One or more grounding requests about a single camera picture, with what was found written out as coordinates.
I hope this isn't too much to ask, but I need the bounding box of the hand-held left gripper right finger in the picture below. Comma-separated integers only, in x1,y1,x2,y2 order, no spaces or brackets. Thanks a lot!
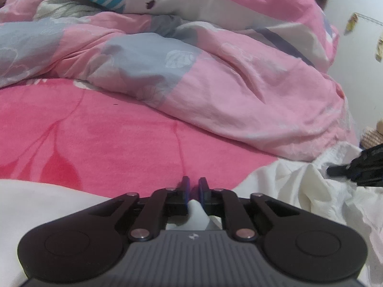
197,177,300,243

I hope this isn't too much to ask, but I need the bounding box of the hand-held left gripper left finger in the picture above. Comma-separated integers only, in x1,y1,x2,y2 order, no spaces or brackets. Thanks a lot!
90,176,191,243

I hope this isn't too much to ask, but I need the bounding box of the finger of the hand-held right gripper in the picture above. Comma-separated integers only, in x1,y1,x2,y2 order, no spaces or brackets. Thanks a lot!
327,163,353,177

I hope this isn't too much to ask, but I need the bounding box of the white shirt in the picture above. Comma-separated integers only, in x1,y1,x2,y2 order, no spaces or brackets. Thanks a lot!
0,142,383,287

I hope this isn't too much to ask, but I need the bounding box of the stack of folded clothes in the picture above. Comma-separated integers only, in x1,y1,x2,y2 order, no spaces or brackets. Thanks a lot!
360,119,383,150

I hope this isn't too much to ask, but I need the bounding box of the pink floral blanket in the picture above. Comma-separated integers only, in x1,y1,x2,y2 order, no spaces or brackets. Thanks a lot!
0,78,279,201

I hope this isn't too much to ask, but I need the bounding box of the pink patchwork quilt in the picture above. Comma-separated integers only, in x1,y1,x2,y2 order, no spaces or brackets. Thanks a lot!
0,0,360,162

